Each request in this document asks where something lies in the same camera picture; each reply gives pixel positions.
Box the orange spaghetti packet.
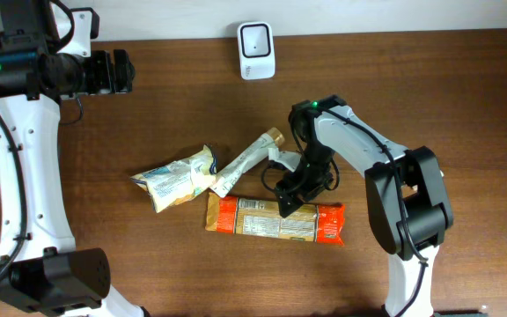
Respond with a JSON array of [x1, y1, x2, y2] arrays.
[[205, 193, 345, 245]]

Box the white tube gold cap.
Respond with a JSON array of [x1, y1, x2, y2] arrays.
[[209, 128, 284, 198]]

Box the cream snack bag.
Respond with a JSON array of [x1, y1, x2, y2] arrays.
[[130, 145, 217, 213]]

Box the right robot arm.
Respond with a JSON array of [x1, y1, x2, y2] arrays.
[[269, 95, 454, 316]]

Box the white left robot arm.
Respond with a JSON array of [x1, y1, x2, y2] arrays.
[[0, 1, 145, 316]]

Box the white barcode scanner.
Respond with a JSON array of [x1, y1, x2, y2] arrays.
[[237, 21, 276, 80]]

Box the black right camera cable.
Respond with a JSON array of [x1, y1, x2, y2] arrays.
[[260, 162, 341, 195]]

